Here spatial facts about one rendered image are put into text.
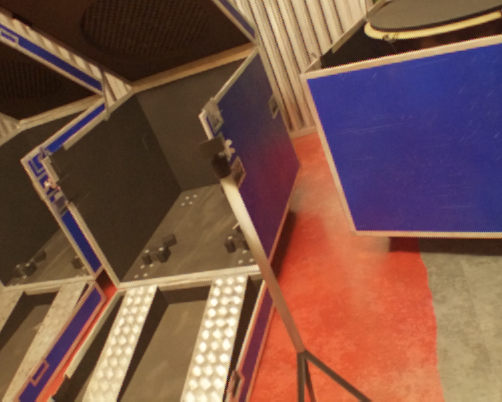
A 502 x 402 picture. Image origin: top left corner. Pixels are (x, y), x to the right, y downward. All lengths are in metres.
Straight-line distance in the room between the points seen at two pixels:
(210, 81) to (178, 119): 0.35
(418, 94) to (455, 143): 0.23
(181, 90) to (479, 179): 1.84
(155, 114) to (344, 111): 1.56
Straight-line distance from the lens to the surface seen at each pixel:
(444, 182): 2.07
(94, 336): 2.63
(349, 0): 3.81
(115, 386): 2.38
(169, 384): 2.29
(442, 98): 1.90
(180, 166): 3.38
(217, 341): 2.21
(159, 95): 3.21
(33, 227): 3.79
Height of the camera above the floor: 1.48
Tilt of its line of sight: 24 degrees down
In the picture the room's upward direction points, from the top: 23 degrees counter-clockwise
